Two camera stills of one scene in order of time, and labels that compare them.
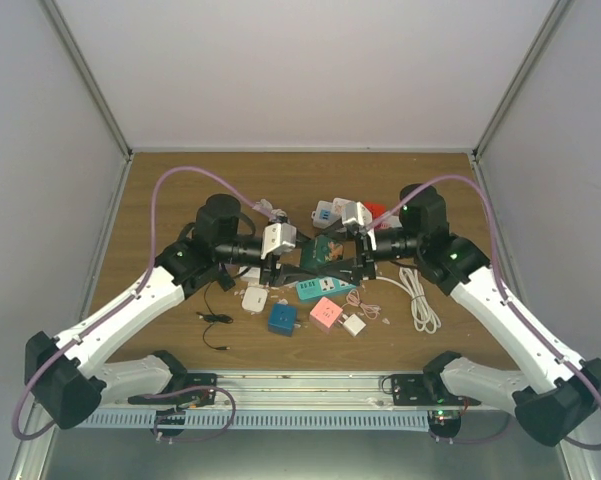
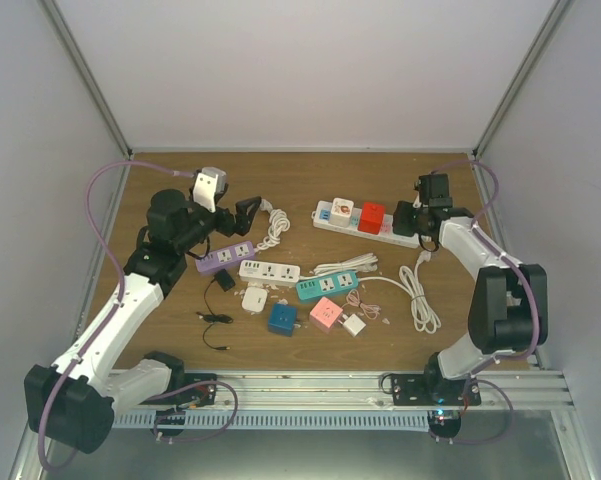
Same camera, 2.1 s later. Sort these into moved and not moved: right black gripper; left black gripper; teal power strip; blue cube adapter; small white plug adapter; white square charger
Moved: right black gripper; left black gripper
Not moved: teal power strip; blue cube adapter; white square charger; small white plug adapter
